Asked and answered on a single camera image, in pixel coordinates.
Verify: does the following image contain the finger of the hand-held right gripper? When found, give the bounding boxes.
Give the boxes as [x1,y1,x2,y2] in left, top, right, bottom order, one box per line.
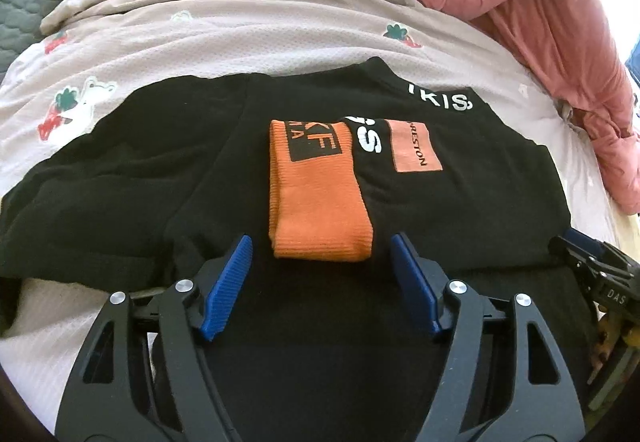
[548,228,618,279]

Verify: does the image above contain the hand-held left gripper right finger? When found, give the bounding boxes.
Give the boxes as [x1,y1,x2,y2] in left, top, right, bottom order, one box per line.
[390,233,586,442]

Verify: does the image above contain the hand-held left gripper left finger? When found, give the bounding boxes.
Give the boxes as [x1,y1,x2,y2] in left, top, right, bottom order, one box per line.
[55,234,253,442]

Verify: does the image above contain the black sweatshirt with orange cuffs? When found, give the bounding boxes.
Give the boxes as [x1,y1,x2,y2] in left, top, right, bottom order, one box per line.
[0,56,601,442]

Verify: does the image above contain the pink strawberry print bed sheet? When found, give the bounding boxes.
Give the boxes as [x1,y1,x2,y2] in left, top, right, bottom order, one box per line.
[0,0,626,393]

